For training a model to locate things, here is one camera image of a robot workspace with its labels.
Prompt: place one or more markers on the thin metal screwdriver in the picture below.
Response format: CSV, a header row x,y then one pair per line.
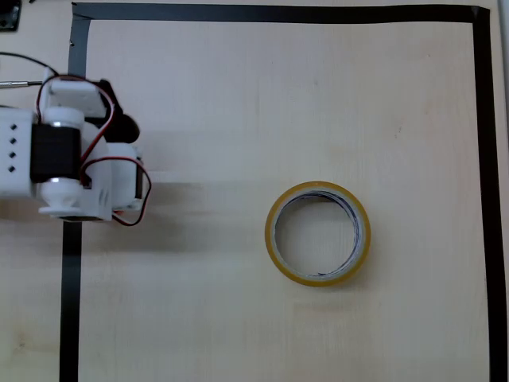
x,y
20,83

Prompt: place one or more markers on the black plastic block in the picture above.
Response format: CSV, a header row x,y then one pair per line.
x,y
8,16

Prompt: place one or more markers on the big yellow tape roll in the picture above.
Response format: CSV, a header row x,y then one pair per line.
x,y
271,235

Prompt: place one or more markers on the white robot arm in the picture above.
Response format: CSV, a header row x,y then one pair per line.
x,y
16,183

